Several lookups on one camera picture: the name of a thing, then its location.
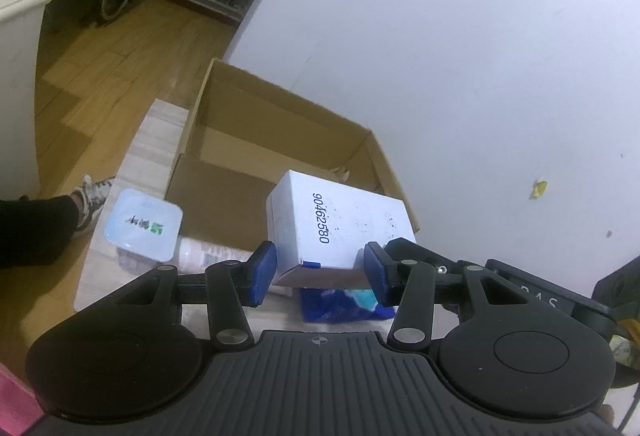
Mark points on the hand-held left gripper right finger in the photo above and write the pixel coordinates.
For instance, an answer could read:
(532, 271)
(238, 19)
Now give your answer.
(375, 276)

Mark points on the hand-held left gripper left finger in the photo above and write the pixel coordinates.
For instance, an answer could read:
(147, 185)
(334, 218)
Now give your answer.
(262, 273)

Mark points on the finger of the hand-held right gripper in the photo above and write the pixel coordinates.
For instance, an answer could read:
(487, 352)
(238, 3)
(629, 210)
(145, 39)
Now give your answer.
(425, 253)

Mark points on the blue plastic packet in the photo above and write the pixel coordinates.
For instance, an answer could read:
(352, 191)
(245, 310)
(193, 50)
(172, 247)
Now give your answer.
(340, 306)

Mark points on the white tube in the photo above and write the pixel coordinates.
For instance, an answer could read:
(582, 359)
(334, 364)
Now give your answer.
(210, 256)

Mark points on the white cardboard carton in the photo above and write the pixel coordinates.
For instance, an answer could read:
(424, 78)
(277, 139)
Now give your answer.
(345, 221)

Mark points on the white plastic cup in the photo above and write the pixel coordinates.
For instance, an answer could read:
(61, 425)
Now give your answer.
(142, 223)

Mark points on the brown cardboard box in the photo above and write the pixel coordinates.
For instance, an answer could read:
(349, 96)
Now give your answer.
(240, 125)

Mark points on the yellow paper scrap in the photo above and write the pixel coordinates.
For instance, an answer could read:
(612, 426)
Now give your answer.
(539, 189)

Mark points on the person's patterned shoe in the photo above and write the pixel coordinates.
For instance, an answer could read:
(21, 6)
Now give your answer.
(90, 201)

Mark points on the person's black trouser leg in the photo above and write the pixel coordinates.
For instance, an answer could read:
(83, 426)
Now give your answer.
(30, 228)

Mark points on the pink cloth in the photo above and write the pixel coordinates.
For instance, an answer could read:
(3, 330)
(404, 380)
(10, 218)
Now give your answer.
(15, 406)

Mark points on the white cabinet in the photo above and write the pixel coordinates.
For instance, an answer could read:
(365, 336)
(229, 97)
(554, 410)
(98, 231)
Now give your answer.
(17, 90)

